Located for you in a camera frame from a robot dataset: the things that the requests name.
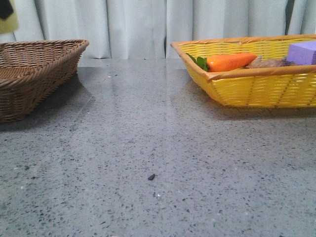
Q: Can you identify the white curtain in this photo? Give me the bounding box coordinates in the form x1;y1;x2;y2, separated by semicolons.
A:
0;0;316;59

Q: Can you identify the yellow tape roll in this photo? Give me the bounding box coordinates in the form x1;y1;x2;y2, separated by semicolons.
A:
0;0;19;34

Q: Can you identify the brown wicker basket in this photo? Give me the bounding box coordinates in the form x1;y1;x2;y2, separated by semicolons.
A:
0;39;89;122

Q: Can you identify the purple foam block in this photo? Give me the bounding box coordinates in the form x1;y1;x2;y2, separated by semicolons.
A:
286;40;316;65

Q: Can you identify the yellow woven basket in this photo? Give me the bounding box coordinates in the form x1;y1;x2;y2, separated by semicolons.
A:
171;34;316;108

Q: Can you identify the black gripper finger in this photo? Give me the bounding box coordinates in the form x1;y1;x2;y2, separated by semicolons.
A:
0;0;14;19

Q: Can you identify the brown dried object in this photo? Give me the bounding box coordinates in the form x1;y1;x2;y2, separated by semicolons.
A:
245;56;296;69

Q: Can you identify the orange toy carrot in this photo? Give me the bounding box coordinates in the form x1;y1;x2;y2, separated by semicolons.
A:
187;53;257;72

